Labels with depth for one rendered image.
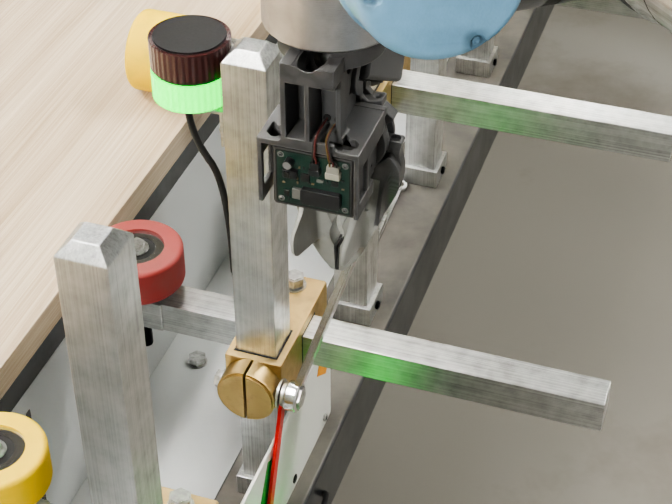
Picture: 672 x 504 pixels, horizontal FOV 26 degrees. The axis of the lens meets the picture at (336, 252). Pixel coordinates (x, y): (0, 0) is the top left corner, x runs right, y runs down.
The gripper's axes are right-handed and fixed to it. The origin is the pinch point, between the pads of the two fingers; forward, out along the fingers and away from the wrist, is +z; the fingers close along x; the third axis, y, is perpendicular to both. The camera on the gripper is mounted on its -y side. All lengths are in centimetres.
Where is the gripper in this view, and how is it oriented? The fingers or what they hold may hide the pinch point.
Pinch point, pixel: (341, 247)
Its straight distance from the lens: 107.8
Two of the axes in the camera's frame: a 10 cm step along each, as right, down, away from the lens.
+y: -3.2, 5.9, -7.4
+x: 9.5, 2.0, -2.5
